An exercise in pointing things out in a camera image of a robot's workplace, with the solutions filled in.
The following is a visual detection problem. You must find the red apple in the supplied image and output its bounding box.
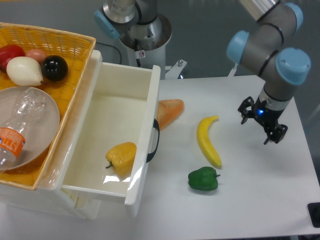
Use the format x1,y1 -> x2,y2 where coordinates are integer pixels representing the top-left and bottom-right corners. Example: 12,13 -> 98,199
0,44 -> 25,73

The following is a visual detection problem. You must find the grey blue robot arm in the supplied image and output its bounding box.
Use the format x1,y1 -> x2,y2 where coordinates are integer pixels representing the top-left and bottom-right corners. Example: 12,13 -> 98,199
94,0 -> 311,143

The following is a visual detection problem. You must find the white pear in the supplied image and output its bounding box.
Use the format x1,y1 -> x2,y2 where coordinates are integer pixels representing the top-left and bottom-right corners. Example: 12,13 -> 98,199
6,56 -> 43,87

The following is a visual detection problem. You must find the yellow bell pepper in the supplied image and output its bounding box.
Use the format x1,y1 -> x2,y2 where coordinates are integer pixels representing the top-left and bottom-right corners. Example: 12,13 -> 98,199
105,142 -> 137,176

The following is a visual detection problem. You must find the black drawer handle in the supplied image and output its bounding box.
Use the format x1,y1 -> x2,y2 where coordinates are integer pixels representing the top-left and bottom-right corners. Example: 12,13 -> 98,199
146,119 -> 160,163

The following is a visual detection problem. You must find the black round fruit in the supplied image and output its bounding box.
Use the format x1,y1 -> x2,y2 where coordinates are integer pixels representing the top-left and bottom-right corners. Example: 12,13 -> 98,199
41,55 -> 69,82

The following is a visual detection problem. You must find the black object at table edge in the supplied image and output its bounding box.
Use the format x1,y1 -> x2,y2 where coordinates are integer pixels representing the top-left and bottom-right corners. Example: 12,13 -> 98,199
307,202 -> 320,228

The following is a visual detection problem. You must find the clear plastic bottle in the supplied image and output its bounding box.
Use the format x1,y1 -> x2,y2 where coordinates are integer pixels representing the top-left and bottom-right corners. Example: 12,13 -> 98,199
0,87 -> 46,172

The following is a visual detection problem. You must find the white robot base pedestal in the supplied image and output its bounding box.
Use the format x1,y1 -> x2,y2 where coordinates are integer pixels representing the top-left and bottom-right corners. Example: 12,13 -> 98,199
119,13 -> 172,80

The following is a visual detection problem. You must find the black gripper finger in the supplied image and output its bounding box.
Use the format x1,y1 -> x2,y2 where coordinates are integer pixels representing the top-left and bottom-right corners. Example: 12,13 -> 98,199
237,96 -> 255,125
263,122 -> 288,145

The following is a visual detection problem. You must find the yellow wicker basket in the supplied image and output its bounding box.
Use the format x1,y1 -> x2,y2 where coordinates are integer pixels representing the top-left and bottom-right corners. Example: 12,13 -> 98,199
0,22 -> 96,190

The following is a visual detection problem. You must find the yellow banana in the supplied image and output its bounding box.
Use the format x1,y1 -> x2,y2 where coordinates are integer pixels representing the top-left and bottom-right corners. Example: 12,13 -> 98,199
196,115 -> 222,169

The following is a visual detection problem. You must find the green bell pepper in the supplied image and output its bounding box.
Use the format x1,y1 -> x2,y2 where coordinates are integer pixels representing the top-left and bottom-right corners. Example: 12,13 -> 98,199
188,166 -> 220,192

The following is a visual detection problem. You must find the white table bracket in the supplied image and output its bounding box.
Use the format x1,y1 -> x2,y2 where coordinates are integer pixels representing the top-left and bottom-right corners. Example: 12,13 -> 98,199
165,59 -> 188,80

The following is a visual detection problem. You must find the open white upper drawer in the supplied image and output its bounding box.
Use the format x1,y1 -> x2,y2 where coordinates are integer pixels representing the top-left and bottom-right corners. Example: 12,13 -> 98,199
62,62 -> 161,217

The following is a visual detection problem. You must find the black cable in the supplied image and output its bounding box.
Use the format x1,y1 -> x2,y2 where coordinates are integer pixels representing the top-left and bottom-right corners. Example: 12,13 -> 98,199
94,41 -> 123,65

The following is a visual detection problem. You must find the pink peach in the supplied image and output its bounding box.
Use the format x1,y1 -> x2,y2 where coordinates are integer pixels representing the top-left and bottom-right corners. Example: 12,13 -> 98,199
25,48 -> 48,65

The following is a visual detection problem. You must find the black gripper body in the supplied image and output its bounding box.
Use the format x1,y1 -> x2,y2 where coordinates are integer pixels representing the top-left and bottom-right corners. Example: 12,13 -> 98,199
253,98 -> 284,128

